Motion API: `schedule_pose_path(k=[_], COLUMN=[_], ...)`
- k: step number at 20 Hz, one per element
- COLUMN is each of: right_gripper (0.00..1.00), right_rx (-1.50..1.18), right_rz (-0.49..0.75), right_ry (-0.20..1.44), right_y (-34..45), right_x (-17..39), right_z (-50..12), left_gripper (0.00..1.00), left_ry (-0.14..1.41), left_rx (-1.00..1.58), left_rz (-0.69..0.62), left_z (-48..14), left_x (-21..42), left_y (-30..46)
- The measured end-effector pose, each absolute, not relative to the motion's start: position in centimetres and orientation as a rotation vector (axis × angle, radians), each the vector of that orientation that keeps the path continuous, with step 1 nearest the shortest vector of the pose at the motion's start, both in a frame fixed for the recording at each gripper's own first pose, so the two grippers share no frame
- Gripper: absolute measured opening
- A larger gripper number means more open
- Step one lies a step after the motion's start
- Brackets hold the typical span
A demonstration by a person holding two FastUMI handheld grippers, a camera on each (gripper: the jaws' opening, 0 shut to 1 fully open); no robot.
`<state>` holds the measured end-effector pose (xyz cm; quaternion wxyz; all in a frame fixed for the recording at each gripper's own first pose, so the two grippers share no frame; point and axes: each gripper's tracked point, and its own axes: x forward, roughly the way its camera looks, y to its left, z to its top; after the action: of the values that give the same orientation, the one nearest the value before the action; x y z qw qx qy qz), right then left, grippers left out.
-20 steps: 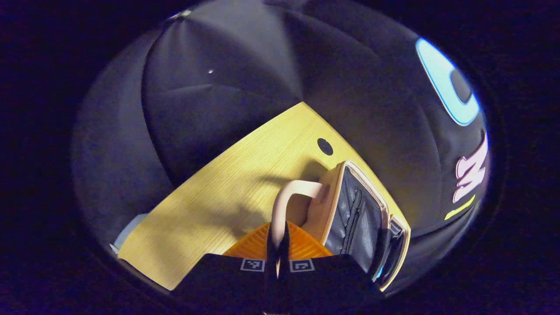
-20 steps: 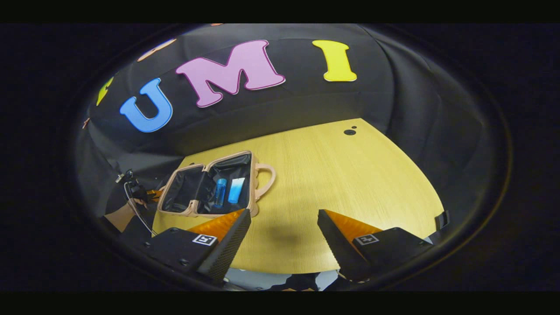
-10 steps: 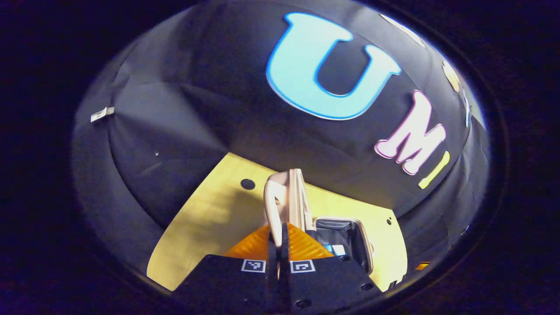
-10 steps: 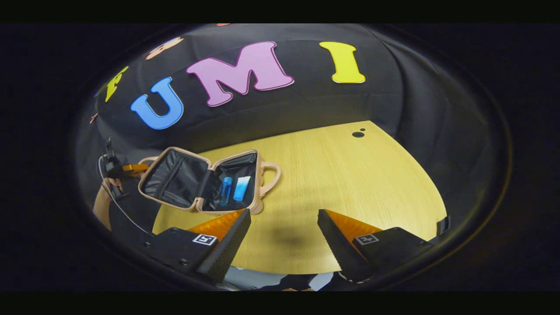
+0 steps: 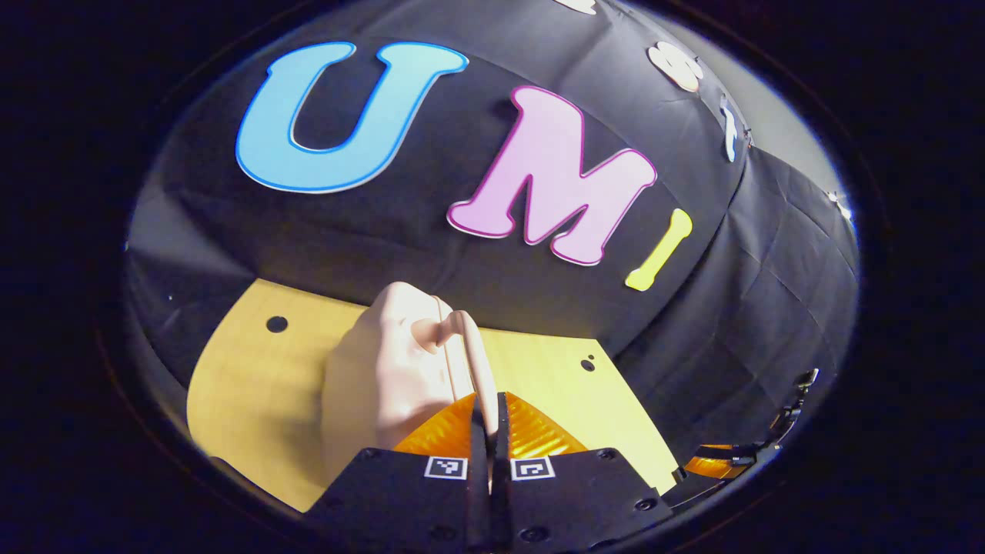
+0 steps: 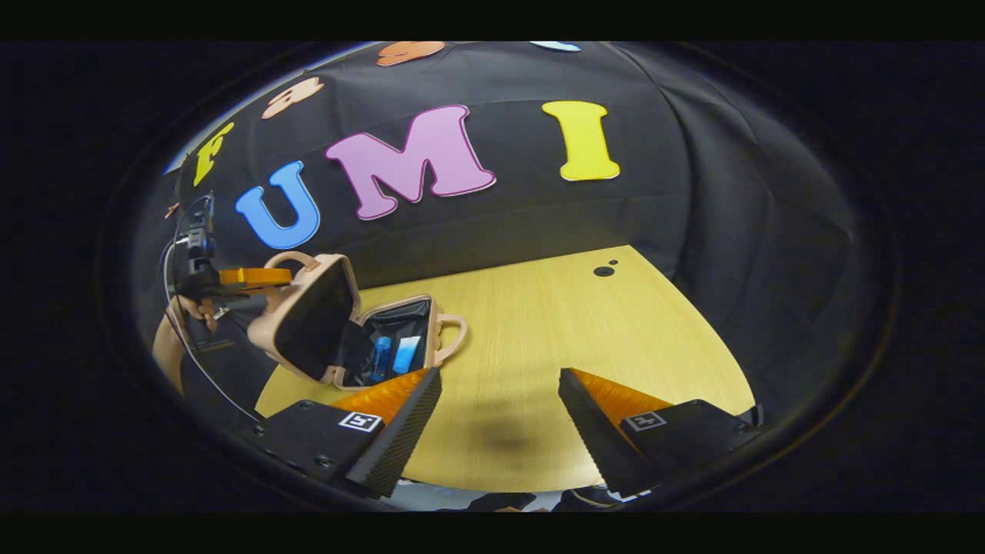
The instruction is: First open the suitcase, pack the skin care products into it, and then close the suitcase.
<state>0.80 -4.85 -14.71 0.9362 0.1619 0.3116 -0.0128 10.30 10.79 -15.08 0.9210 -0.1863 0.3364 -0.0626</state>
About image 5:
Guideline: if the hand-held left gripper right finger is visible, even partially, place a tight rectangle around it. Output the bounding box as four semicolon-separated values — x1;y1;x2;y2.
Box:
491;391;676;553

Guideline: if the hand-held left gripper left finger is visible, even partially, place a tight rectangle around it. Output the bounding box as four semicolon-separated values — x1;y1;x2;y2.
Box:
306;391;492;553

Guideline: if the pink suitcase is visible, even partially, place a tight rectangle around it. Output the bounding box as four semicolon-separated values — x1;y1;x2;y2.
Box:
319;281;501;489

